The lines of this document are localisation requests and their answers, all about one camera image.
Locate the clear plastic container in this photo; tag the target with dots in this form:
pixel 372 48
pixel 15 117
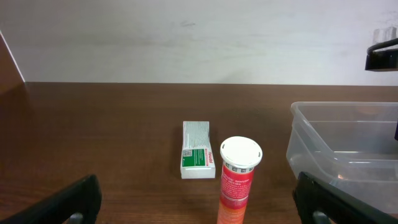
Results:
pixel 349 145

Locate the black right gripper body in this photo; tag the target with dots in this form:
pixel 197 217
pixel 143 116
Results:
pixel 379 60

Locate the orange tablet tube white cap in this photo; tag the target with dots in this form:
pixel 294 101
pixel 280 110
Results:
pixel 240 157

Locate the white green medicine box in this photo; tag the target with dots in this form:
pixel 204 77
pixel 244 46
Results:
pixel 197 161

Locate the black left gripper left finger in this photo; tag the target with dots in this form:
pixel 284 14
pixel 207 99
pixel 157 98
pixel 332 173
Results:
pixel 83 196

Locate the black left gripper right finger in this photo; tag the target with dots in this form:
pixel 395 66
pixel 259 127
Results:
pixel 319 202

